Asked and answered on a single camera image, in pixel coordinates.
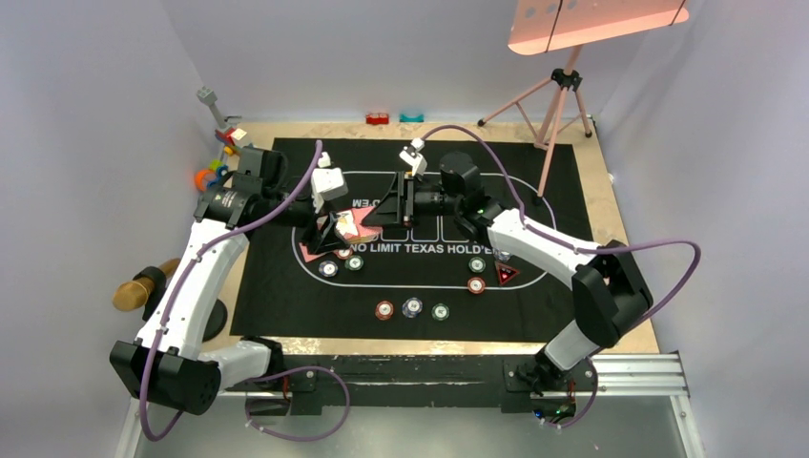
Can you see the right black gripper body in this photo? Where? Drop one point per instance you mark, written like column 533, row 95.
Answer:
column 405, row 198

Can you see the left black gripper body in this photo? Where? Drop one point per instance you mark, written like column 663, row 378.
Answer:
column 314, row 235

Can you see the red backed playing card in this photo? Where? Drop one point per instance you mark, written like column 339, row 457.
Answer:
column 306, row 255

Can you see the pink playing card box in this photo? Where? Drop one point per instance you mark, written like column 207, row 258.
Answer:
column 351, row 227

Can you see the red poker chip stack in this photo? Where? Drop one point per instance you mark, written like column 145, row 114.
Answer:
column 384, row 310

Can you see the blue poker chip stack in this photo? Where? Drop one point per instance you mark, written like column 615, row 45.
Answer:
column 412, row 307

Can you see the green poker chip stack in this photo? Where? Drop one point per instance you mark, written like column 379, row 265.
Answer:
column 440, row 312

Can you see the red triangular button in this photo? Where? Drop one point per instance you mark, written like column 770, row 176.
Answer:
column 505, row 273

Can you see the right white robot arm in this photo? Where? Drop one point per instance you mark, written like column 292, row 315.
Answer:
column 609, row 293

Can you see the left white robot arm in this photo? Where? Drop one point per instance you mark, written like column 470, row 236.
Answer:
column 164, row 364

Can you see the black poker table mat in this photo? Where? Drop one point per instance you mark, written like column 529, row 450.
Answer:
column 280, row 295

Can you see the teal small block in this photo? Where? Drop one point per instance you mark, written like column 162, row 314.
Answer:
column 411, row 117

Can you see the red small block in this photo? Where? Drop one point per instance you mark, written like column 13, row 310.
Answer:
column 377, row 118

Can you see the colourful toy block train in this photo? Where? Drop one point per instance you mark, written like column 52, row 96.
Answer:
column 233, row 139

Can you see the gold microphone on stand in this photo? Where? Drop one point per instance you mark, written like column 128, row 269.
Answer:
column 146, row 289

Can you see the pink music stand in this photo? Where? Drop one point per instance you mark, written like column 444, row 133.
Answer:
column 541, row 27

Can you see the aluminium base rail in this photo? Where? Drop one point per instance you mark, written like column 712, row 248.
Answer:
column 441, row 406

